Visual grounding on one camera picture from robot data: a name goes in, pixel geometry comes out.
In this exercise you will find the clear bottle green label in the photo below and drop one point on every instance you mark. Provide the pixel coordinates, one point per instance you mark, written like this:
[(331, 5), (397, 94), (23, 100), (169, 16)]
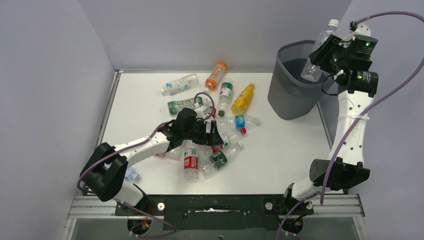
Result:
[(225, 96)]

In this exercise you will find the green label tea bottle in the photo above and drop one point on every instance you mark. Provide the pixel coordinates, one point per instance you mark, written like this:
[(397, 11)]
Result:
[(174, 107)]

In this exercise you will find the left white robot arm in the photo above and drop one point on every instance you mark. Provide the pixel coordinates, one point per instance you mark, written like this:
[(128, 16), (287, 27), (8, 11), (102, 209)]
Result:
[(104, 172)]

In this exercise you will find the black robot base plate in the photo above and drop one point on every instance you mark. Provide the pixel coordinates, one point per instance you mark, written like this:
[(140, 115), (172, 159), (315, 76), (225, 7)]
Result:
[(217, 212)]

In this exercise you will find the dark green label bottle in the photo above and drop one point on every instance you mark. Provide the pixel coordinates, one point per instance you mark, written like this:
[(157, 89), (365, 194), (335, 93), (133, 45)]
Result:
[(212, 164)]

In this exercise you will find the red label bottle front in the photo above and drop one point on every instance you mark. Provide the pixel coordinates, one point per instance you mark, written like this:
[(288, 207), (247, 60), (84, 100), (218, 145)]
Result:
[(191, 157)]

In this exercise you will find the grey mesh waste bin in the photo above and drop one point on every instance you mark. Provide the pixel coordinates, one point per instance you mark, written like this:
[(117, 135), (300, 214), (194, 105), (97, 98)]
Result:
[(290, 95)]

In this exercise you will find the orange drink bottle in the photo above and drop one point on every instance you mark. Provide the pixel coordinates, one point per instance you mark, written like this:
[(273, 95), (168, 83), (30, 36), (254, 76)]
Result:
[(215, 77)]

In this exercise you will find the light blue water bottle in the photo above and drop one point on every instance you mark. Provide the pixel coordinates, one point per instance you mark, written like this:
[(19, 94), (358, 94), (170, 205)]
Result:
[(132, 175)]

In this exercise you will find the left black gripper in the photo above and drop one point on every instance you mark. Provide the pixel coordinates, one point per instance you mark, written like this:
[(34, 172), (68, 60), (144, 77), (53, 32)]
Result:
[(212, 138)]

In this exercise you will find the red label bottle red cap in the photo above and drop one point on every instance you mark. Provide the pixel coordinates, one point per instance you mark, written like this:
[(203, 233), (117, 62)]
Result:
[(229, 139)]

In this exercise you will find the yellow juice bottle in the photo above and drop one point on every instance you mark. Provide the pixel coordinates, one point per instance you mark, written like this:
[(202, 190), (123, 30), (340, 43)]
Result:
[(243, 100)]

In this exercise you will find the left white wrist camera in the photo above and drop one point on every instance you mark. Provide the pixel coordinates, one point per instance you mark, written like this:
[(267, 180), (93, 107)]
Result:
[(202, 111)]

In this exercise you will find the clear bottle grey label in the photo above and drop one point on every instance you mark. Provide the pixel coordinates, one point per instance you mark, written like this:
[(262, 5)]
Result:
[(175, 154)]

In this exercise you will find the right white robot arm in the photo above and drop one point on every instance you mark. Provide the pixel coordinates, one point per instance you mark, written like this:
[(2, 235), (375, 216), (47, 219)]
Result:
[(344, 167)]

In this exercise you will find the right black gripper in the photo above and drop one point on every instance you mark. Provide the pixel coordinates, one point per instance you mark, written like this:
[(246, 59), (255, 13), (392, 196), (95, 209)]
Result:
[(320, 56)]

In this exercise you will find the red label water bottle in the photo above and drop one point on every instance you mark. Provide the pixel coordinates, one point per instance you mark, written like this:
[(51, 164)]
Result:
[(211, 114)]

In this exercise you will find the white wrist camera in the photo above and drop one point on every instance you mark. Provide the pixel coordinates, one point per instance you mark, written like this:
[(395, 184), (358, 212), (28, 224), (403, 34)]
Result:
[(357, 29), (202, 111)]

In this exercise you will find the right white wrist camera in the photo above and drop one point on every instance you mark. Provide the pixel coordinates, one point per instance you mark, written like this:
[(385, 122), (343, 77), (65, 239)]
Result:
[(357, 29)]

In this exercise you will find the clear bottle blue white label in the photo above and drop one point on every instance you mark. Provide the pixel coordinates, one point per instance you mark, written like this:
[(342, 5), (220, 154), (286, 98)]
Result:
[(179, 85)]

